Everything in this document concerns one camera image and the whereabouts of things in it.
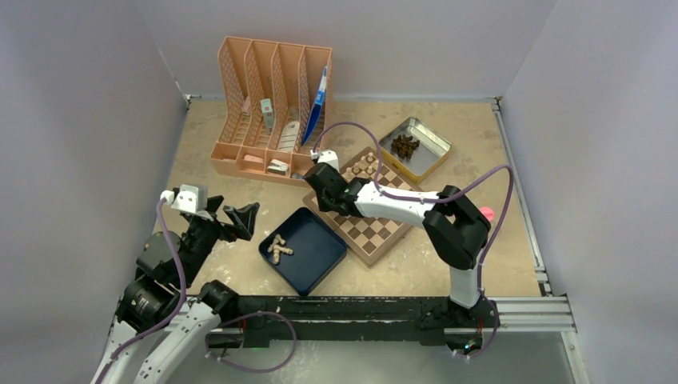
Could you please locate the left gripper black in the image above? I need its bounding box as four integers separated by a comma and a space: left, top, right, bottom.
178, 194, 257, 285

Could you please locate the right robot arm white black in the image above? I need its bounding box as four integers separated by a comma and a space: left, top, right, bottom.
304, 162, 491, 326

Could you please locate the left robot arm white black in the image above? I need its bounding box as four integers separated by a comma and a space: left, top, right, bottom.
92, 188, 260, 383

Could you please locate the wooden chess board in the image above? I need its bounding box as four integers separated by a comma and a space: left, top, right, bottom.
302, 147, 412, 267

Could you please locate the pile of light chess pieces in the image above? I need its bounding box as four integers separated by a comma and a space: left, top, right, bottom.
267, 234, 294, 265

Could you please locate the pile of dark chess pieces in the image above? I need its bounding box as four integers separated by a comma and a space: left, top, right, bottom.
390, 134, 421, 160

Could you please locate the pink eraser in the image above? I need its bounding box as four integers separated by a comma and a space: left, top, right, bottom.
242, 154, 264, 164

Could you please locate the dark blue tray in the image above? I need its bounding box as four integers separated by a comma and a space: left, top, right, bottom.
258, 207, 348, 296

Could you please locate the white stapler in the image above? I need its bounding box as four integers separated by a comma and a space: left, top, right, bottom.
266, 159, 289, 176

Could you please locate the white labelled tube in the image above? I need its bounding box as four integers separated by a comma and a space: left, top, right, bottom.
277, 121, 301, 152

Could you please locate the blue folder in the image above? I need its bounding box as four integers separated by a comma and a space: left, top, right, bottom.
301, 66, 328, 145

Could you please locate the yellow metal tin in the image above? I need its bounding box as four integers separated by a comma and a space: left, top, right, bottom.
379, 117, 452, 184

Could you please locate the green white small box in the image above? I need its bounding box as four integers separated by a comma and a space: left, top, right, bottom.
260, 98, 275, 134

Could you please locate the pink plastic desk organizer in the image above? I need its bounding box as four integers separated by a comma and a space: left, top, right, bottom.
209, 37, 334, 188

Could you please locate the pink capped small bottle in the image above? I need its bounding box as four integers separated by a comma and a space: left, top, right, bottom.
480, 206, 497, 222

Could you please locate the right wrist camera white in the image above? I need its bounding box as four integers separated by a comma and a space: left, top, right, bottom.
310, 150, 340, 170

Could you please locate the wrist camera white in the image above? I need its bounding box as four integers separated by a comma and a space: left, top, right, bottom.
310, 150, 340, 170
160, 184, 208, 216

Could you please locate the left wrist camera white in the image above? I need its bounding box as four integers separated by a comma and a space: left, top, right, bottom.
160, 184, 208, 216

